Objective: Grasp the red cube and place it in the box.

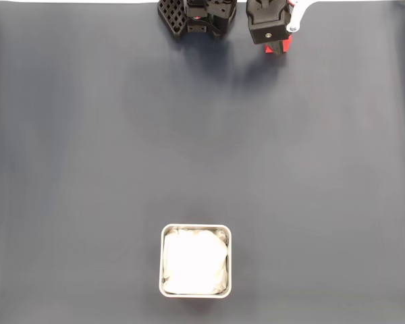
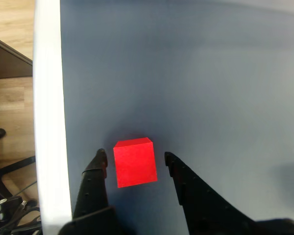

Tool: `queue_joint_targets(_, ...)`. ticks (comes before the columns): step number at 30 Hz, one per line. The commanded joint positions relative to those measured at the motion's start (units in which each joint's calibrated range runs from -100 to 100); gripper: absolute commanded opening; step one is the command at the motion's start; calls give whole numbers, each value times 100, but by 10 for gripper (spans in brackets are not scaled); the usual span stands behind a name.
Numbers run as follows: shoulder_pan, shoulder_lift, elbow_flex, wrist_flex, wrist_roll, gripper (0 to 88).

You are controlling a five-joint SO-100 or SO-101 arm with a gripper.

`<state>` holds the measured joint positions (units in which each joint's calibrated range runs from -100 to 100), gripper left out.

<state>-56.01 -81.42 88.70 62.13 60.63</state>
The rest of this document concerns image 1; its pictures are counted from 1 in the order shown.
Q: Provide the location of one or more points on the red cube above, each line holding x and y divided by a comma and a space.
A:
268, 48

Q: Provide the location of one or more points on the white cloth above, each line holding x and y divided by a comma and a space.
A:
195, 260

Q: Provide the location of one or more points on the beige square box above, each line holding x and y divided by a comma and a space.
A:
161, 263

